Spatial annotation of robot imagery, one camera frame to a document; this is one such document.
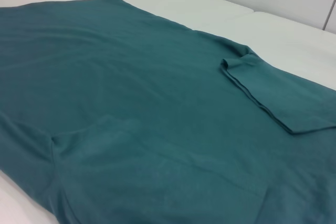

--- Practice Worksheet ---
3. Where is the teal blue shirt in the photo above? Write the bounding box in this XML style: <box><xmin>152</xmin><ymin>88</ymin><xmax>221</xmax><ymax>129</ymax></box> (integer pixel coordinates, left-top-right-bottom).
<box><xmin>0</xmin><ymin>0</ymin><xmax>336</xmax><ymax>224</ymax></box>

